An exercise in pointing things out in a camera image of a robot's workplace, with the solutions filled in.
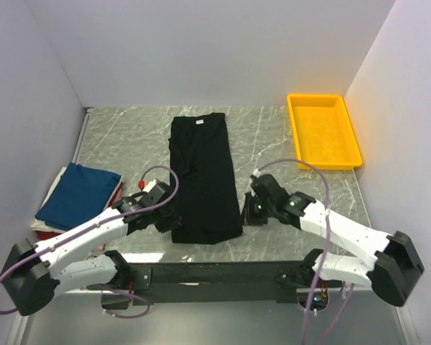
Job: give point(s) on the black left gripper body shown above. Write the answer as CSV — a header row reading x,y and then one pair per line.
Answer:
x,y
165,219

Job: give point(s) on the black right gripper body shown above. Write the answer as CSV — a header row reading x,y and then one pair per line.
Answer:
x,y
256,212

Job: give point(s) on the black t shirt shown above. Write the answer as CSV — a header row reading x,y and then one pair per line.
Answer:
x,y
206,199

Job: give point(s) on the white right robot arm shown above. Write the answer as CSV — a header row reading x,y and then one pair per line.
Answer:
x,y
389,264

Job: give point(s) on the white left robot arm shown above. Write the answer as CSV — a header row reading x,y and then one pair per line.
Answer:
x,y
35,273

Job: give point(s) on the yellow plastic bin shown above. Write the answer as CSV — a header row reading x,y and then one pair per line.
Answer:
x,y
322,132

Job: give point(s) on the black base crossbar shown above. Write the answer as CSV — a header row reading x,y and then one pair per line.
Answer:
x,y
220,281

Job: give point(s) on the folded blue t shirt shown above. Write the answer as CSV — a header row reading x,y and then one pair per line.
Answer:
x,y
80,194

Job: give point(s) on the folded red t shirt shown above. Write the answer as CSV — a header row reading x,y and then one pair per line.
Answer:
x,y
44,235

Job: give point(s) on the folded white t shirt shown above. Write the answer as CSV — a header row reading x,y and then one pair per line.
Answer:
x,y
38,225

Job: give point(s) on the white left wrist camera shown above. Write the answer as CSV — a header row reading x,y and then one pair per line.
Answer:
x,y
150,187

